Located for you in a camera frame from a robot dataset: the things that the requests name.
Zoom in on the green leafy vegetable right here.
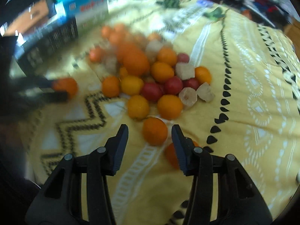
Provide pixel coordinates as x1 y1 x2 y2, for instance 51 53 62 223
203 7 225 22

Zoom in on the large tangerine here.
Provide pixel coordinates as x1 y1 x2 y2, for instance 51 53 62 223
164 140 200 170

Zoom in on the green leafy vegetable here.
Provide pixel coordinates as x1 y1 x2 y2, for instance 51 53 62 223
203 7 225 22
156 0 180 9

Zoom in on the yellow patterned bedspread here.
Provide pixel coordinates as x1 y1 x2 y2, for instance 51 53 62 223
23 0 299 224

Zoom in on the large blurred orange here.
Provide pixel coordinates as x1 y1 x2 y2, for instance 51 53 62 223
116 42 150 76

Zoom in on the blue white carton box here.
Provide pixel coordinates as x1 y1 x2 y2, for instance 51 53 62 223
55 0 108 34

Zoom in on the orange left middle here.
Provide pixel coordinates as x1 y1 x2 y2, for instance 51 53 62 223
102 76 121 98

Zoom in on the sugarcane chunk right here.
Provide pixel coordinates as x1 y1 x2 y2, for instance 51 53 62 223
196 82 215 103

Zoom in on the red cherry tomato centre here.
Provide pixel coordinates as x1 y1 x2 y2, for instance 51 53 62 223
141 82 163 102

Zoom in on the yellow-orange kumquat front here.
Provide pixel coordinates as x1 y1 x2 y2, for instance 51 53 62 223
127 95 150 120

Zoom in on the front centre orange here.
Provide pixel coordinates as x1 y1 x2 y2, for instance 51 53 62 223
142 117 168 146

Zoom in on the orange behind front orange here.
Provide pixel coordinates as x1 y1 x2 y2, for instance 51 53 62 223
157 94 183 120

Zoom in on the green leafy vegetable centre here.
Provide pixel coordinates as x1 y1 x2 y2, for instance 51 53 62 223
156 0 180 9

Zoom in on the orange centre top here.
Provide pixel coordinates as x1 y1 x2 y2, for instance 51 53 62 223
151 61 174 83

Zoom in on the red cherry tomato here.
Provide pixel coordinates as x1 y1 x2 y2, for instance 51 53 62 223
141 82 163 102
164 76 183 95

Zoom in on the small orange top right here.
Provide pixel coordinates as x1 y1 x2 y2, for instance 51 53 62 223
195 66 212 85

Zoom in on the small orange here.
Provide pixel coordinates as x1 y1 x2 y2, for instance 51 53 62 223
89 47 106 63
195 66 212 85

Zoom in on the black patterned box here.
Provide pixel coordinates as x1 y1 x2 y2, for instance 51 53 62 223
14 16 78 76

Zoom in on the yellow orange centre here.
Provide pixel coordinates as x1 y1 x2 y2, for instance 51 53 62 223
121 75 144 96

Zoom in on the sugarcane cube top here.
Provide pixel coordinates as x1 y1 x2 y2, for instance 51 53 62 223
175 62 195 80

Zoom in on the small orange far left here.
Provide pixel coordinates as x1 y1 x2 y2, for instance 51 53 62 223
89 47 106 63

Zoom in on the red cherry tomato upper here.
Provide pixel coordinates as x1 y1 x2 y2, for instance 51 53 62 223
164 76 183 95

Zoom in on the wooden headboard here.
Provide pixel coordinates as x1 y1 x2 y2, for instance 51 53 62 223
284 17 300 59

